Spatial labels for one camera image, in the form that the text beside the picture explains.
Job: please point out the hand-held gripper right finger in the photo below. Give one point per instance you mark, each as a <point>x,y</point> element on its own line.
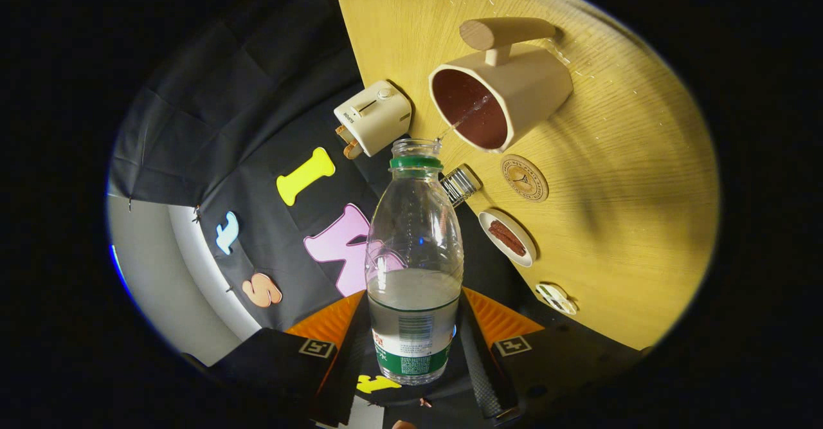
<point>482,371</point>

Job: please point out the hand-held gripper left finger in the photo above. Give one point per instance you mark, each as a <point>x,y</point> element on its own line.
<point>344,377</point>

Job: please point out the clear plastic juice bottle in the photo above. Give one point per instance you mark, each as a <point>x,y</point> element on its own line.
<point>411,326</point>

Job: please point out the round cork coaster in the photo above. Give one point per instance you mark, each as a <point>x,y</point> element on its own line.
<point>524,178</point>

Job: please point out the white divided condiment dish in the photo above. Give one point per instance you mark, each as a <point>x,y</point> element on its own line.
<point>556,298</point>

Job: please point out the white round plate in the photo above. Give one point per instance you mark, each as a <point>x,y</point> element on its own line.
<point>524,258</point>

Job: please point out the brown meat piece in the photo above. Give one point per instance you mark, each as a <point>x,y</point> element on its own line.
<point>499,229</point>
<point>514,246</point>

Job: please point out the wooden table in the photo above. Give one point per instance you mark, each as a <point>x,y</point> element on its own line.
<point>611,236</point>

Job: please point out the toast slice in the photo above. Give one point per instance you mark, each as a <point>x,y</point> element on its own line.
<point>343,132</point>
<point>353,150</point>

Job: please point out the white toaster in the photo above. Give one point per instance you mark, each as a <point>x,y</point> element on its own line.
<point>376,117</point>

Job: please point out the black backdrop cloth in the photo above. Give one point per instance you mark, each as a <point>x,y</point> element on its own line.
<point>257,94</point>

